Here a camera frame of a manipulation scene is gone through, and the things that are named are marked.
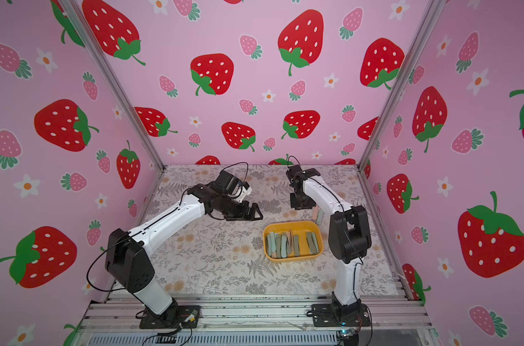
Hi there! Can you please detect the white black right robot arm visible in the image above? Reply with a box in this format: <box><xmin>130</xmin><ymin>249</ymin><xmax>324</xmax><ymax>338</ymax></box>
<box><xmin>286</xmin><ymin>165</ymin><xmax>372</xmax><ymax>308</ymax></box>

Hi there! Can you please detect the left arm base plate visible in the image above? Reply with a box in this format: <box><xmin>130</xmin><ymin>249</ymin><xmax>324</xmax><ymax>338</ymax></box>
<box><xmin>139</xmin><ymin>304</ymin><xmax>201</xmax><ymax>330</ymax></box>

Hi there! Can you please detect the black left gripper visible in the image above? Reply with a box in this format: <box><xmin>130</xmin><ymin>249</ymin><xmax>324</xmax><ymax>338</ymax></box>
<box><xmin>219</xmin><ymin>197</ymin><xmax>265</xmax><ymax>221</ymax></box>

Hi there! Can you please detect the aluminium frame rail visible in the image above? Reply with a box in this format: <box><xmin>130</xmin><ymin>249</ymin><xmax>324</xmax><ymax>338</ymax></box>
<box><xmin>72</xmin><ymin>294</ymin><xmax>441</xmax><ymax>345</ymax></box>

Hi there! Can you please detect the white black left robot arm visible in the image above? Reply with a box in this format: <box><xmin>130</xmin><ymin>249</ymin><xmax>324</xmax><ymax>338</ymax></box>
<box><xmin>105</xmin><ymin>183</ymin><xmax>263</xmax><ymax>317</ymax></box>

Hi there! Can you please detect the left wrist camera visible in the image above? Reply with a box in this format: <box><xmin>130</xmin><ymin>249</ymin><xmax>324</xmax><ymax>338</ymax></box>
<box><xmin>214</xmin><ymin>170</ymin><xmax>253</xmax><ymax>202</ymax></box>

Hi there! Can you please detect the yellow plastic storage box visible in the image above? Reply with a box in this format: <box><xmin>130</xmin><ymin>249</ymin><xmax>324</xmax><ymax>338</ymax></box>
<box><xmin>263</xmin><ymin>221</ymin><xmax>324</xmax><ymax>262</ymax></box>

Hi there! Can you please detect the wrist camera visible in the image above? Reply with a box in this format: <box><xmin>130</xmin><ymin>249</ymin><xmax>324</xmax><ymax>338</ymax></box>
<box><xmin>214</xmin><ymin>170</ymin><xmax>253</xmax><ymax>202</ymax></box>
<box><xmin>286</xmin><ymin>165</ymin><xmax>307</xmax><ymax>193</ymax></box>

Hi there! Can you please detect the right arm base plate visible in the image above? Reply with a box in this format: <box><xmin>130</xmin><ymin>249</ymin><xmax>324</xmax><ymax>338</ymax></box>
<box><xmin>306</xmin><ymin>303</ymin><xmax>372</xmax><ymax>328</ymax></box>

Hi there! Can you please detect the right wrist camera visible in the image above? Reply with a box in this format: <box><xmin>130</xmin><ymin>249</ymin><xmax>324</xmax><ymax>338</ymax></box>
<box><xmin>286</xmin><ymin>165</ymin><xmax>307</xmax><ymax>193</ymax></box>

